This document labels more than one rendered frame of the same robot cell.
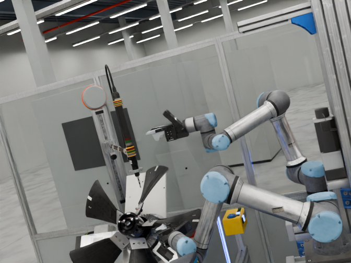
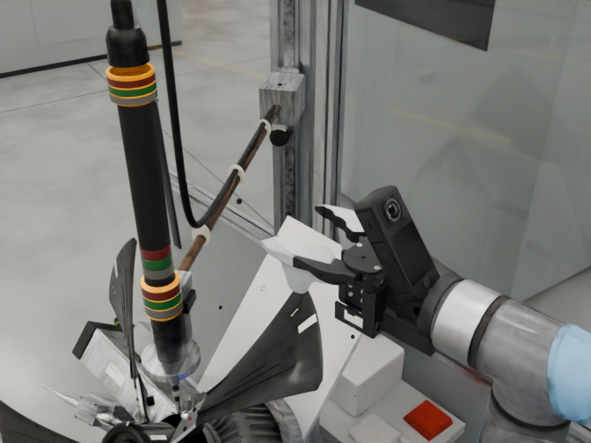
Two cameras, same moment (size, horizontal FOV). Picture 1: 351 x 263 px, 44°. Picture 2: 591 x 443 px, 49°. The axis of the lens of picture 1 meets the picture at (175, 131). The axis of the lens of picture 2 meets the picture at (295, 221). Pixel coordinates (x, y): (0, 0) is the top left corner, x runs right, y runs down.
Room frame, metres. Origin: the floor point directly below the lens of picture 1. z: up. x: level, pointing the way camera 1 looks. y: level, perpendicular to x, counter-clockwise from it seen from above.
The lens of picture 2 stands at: (1.69, -0.17, 2.03)
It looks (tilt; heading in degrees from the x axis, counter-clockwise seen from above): 33 degrees down; 29
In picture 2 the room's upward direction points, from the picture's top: straight up
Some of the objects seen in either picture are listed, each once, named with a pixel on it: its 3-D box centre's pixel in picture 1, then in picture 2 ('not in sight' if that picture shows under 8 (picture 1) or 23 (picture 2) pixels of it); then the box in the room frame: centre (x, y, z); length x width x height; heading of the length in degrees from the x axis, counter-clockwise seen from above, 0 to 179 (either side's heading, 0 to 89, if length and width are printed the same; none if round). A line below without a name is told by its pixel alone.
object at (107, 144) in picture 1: (109, 146); (283, 97); (2.72, 0.43, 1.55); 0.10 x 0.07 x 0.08; 17
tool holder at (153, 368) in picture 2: (133, 162); (170, 325); (2.13, 0.24, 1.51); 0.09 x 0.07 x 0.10; 17
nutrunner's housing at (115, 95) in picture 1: (125, 131); (151, 219); (2.12, 0.24, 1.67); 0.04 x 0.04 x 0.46
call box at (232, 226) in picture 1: (235, 222); not in sight; (2.29, -0.19, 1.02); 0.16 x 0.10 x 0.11; 162
